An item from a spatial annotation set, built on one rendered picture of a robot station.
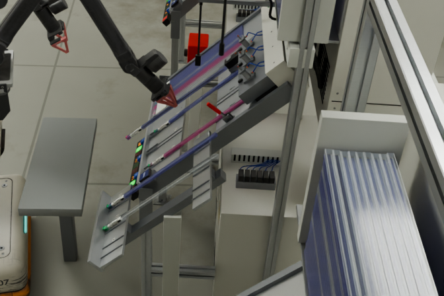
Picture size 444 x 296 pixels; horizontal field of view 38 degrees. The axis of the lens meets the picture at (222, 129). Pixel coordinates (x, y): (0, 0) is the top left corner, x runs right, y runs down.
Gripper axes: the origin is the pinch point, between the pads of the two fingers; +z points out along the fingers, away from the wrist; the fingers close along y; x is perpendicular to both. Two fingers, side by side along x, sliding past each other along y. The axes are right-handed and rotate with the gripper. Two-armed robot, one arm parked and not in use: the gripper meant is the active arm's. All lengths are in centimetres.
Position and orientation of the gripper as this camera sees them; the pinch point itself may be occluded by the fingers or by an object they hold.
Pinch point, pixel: (175, 104)
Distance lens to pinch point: 246.7
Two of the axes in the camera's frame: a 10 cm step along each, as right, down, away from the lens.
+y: 0.3, -5.8, 8.1
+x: -7.6, 5.2, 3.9
